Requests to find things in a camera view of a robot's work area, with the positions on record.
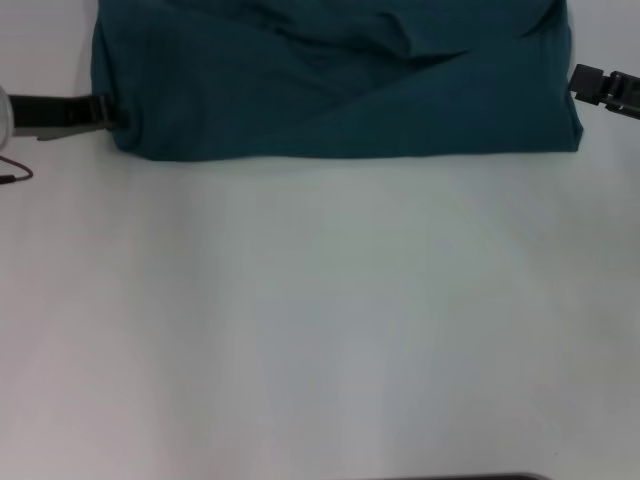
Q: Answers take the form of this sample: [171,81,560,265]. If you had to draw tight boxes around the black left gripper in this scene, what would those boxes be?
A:
[8,93,131,142]

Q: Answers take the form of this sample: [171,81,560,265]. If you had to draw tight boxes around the teal t-shirt with beige print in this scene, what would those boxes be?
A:
[89,0,585,163]

